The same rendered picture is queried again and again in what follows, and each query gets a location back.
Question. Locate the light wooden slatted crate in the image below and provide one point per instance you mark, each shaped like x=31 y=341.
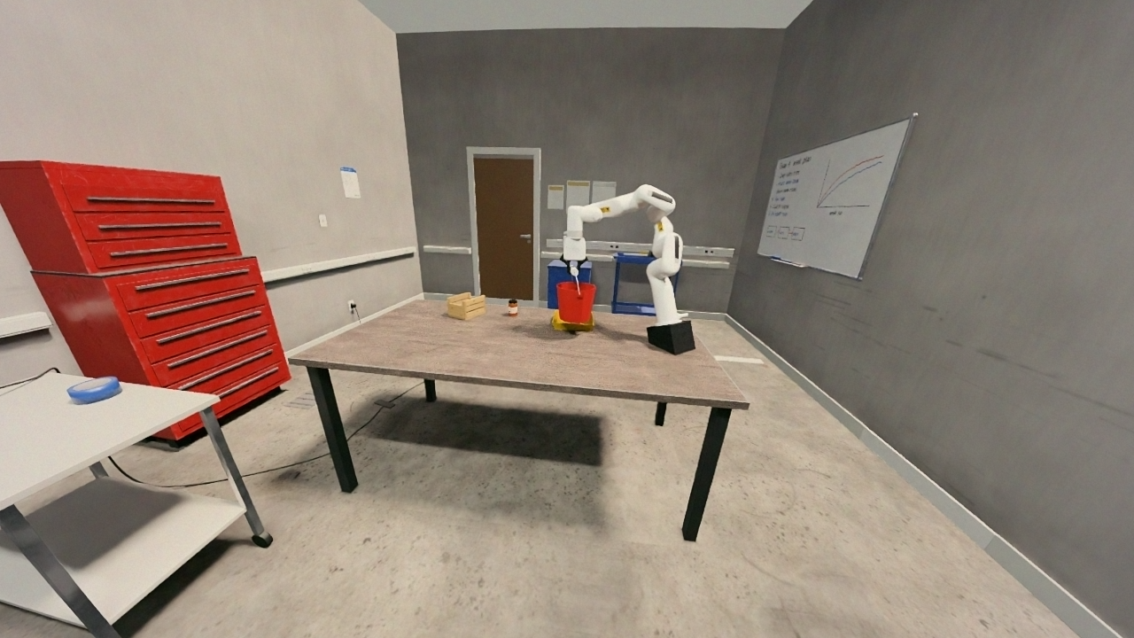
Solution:
x=463 y=308

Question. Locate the yellow shallow tray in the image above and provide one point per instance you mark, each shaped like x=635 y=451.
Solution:
x=562 y=325

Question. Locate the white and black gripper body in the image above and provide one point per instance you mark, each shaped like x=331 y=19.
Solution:
x=574 y=248

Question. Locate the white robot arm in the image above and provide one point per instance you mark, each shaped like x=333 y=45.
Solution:
x=668 y=248

